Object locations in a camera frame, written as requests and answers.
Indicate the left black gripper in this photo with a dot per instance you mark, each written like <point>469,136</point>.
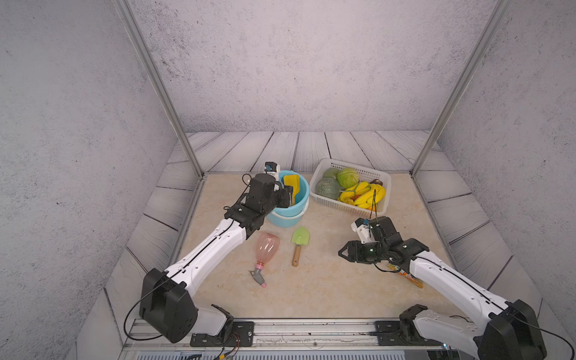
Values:
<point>285,195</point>

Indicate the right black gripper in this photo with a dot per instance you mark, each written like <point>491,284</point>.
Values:
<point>353,252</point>

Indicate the yellow shovel blue-tipped handle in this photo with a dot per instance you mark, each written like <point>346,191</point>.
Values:
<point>293,181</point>

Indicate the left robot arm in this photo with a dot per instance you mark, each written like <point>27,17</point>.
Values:
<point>167,303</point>

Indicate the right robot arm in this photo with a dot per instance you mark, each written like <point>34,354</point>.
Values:
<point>494,328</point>

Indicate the light blue plastic bucket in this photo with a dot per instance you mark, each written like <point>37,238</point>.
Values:
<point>289,217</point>

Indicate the orange seed packet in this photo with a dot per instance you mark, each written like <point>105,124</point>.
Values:
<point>414,280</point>

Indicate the pink spray bottle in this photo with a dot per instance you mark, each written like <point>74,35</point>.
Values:
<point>266,248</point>

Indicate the yellow banana bunch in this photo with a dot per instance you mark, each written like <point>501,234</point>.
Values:
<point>364,196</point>

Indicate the netted green melon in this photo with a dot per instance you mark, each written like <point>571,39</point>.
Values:
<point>329,188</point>

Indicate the dark purple eggplant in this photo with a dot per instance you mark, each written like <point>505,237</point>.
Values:
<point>376,182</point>

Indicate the smooth green fruit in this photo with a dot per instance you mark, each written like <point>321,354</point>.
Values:
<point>331,173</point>

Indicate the white plastic basket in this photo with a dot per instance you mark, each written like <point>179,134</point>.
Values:
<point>365,174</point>

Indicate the green cabbage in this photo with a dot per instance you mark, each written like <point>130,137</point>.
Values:
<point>348,178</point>

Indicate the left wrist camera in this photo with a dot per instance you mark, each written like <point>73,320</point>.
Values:
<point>272,169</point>

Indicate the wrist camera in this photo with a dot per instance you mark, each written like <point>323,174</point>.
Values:
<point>272,169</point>
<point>362,229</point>

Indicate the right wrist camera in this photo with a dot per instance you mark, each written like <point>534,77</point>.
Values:
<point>362,229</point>

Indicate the green trowel wooden handle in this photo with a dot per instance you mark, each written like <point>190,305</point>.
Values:
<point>300,238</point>

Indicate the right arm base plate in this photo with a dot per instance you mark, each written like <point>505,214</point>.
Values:
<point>395,333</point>

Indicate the front aluminium rail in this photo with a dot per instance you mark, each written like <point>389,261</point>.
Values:
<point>292,339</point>

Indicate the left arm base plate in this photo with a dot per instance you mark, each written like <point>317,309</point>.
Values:
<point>233,334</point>

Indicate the left metal frame post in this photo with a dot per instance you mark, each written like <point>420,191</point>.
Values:
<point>139,43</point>

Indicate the metal frame post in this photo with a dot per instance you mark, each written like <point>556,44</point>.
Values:
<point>494,22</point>
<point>139,43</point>

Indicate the right metal frame post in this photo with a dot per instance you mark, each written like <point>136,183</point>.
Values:
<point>494,22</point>

